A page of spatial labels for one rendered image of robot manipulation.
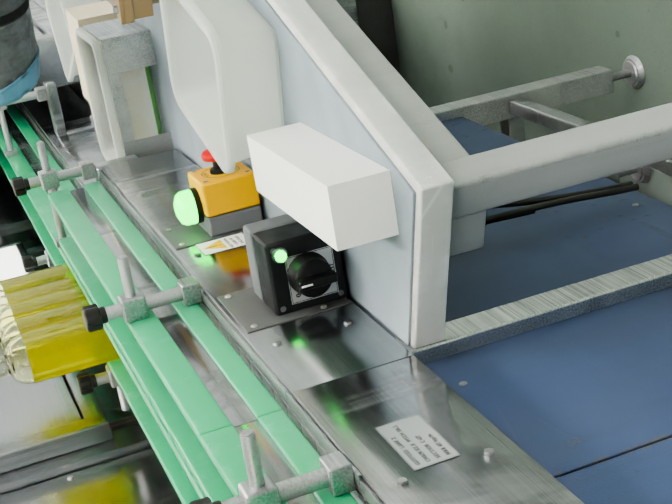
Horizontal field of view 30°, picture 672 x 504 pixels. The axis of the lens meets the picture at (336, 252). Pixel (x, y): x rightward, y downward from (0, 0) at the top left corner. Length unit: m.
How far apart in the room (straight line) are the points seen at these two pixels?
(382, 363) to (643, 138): 0.33
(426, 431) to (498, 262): 0.40
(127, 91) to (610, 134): 0.97
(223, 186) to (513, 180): 0.48
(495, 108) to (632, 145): 0.80
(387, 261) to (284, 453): 0.22
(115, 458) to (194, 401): 0.59
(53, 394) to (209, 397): 0.74
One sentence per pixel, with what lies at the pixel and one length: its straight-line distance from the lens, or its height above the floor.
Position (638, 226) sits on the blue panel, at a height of 0.40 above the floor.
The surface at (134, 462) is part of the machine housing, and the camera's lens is 1.74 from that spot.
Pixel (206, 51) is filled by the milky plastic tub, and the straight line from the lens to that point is 1.54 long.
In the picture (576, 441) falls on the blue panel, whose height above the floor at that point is 0.70.
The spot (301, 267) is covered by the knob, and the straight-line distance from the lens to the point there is 1.25.
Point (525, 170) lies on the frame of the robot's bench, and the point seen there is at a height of 0.62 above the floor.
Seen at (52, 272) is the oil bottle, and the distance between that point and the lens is 1.93.
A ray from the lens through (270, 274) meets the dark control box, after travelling 1.27.
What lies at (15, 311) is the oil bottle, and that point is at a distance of 1.81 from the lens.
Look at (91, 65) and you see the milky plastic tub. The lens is 2.14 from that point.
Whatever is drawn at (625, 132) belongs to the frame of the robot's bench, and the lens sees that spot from 1.23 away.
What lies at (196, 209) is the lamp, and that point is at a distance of 1.55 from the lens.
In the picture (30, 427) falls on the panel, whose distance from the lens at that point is 1.83.
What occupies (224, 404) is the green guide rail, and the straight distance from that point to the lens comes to 1.18.
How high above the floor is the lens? 1.13
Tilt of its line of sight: 17 degrees down
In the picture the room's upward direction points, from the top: 106 degrees counter-clockwise
